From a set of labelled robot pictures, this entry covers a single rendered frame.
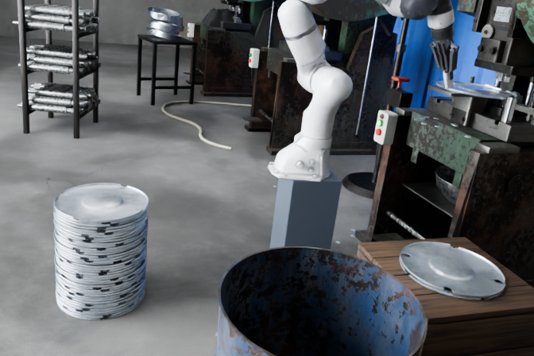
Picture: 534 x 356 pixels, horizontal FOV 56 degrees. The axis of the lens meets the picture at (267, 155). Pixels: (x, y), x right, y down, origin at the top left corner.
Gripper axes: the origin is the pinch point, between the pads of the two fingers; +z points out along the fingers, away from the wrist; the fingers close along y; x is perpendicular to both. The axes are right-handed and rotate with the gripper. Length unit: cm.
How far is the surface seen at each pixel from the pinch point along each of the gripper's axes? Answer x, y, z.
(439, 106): 5.9, -15.0, 18.0
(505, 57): 21.1, 6.1, -1.0
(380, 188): -24, -24, 48
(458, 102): 4.7, -1.8, 12.4
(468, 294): -51, 61, 27
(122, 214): -124, -3, -5
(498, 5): 28.8, -3.4, -17.0
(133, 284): -131, -3, 20
